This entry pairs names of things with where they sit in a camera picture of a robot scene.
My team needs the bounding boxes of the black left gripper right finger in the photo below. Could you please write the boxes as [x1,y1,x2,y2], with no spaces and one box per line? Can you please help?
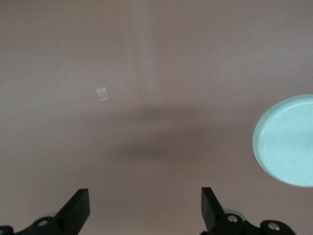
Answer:
[201,187,297,235]

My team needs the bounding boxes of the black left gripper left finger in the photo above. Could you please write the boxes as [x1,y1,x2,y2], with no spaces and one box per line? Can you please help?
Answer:
[0,188,90,235]

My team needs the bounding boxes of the light green round plate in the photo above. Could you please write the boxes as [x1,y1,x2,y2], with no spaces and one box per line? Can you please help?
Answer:
[252,94,313,188]

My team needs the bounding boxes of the small clear tape patch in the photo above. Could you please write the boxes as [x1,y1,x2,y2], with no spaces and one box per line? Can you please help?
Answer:
[95,86,109,102]

